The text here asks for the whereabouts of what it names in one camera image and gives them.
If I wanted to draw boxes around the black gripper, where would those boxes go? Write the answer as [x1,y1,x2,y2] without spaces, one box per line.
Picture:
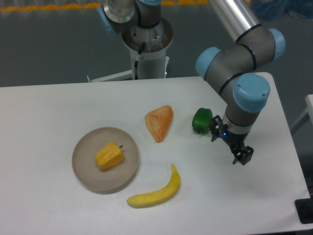
[209,115,254,165]

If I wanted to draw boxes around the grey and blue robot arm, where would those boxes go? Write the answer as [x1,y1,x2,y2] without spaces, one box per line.
[97,0,286,165]

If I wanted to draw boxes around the green toy pepper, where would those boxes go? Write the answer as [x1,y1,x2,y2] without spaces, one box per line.
[192,108,213,134]

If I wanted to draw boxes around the yellow toy pepper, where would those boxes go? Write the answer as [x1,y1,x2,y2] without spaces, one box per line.
[94,141,125,169]

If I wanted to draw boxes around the beige round plate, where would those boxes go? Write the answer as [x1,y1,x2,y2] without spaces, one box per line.
[72,127,139,194]

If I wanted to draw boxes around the orange toy bread wedge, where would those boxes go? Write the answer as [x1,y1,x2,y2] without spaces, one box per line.
[145,105,174,143]

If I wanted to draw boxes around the white furniture at right edge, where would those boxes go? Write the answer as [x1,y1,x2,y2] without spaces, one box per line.
[290,94,313,135]

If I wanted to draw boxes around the black device at table edge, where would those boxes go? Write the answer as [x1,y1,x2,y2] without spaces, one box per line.
[294,198,313,224]

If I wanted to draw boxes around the yellow toy banana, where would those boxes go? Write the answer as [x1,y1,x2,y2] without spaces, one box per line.
[126,164,180,208]

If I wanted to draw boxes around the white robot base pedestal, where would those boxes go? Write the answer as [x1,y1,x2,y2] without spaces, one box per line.
[89,17,173,82]

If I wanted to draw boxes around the black cable on pedestal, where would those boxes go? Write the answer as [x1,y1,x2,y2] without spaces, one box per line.
[133,42,147,80]

